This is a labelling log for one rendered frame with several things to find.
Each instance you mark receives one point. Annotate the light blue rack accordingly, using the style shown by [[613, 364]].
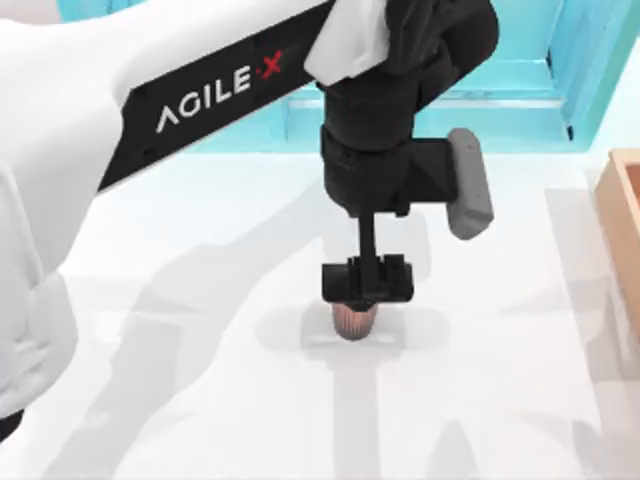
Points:
[[590, 60]]

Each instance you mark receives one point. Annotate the brown ribbed cup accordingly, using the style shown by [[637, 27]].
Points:
[[353, 324]]

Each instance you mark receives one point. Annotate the salmon-coloured box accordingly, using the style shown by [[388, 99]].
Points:
[[617, 220]]

